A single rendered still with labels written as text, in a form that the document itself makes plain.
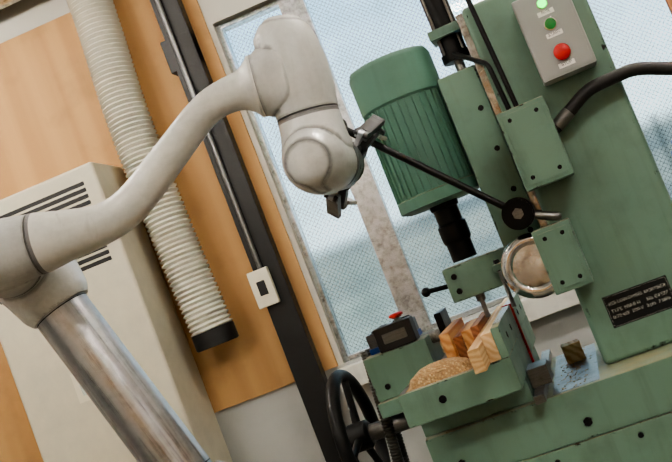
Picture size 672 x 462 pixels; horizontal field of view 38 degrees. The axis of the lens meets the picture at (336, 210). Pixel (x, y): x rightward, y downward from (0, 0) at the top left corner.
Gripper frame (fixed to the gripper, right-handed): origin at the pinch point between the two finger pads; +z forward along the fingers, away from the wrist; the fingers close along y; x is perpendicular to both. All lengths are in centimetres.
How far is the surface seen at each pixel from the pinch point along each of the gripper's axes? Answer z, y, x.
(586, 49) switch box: -3.0, 36.6, -28.0
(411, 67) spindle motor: 7.0, 21.4, 1.4
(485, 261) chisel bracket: 10.7, -6.7, -27.9
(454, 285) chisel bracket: 10.7, -13.8, -24.6
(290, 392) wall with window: 143, -91, 19
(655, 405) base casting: -8, -14, -65
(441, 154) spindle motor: 7.0, 8.5, -11.4
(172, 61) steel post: 135, -5, 106
